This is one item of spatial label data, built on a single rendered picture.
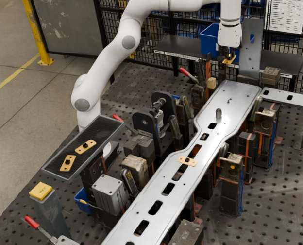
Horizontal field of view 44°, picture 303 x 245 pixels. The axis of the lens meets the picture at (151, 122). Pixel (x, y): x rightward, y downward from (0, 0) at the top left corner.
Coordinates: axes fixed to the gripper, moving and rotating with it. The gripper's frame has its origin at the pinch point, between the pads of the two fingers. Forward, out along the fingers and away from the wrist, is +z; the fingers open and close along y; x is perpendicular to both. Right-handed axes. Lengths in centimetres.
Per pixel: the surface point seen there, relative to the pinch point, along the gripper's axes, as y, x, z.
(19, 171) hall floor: -172, -27, 128
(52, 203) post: -30, -95, 18
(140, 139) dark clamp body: -21, -50, 20
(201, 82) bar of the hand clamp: -13.8, -1.3, 17.9
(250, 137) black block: 18.3, -19.6, 28.7
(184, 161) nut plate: -1, -47, 27
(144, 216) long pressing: -2, -79, 28
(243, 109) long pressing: 8.7, -2.5, 27.8
